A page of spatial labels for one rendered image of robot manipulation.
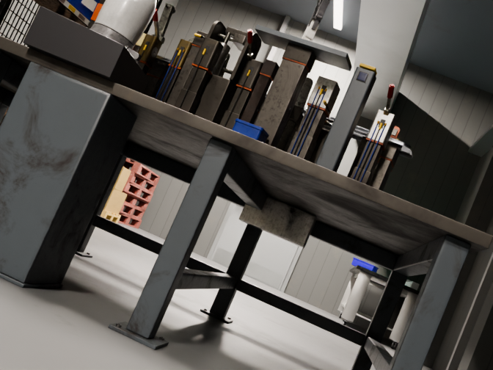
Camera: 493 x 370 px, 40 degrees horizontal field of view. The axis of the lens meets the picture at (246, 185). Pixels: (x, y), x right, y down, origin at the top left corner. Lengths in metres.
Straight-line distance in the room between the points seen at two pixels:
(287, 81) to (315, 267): 8.40
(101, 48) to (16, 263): 0.72
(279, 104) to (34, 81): 0.86
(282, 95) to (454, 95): 8.97
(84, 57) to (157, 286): 0.75
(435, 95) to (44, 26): 9.46
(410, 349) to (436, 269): 0.24
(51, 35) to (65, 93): 0.19
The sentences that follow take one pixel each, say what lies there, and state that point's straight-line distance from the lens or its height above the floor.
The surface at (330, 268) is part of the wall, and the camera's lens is 10.82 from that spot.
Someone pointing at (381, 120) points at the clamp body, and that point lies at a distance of 2.61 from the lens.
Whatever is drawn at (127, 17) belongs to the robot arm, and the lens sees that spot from 2.38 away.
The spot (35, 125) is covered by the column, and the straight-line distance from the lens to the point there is 2.28.
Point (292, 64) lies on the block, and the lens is 2.56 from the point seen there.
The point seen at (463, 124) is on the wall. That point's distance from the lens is 11.31.
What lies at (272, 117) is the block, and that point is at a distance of 2.51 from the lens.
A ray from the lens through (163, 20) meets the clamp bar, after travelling 3.05.
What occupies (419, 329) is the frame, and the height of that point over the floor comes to 0.37.
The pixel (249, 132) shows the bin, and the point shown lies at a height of 0.76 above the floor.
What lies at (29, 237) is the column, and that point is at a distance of 2.23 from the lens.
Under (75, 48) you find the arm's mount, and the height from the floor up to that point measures 0.75.
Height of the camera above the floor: 0.38
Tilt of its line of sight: 5 degrees up
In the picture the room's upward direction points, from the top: 24 degrees clockwise
